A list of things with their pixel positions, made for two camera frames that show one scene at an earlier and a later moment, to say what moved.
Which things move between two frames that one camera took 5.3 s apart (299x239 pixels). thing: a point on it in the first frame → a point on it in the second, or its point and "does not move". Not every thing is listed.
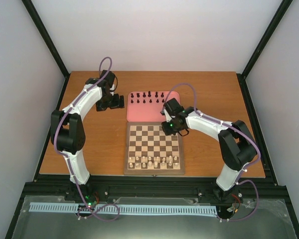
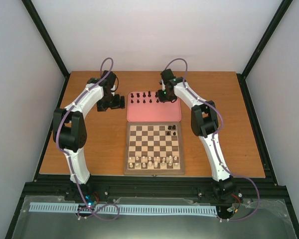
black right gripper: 167,132 → 161,99
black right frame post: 241,77 does not move
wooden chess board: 149,151 does not move
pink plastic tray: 146,106 does not move
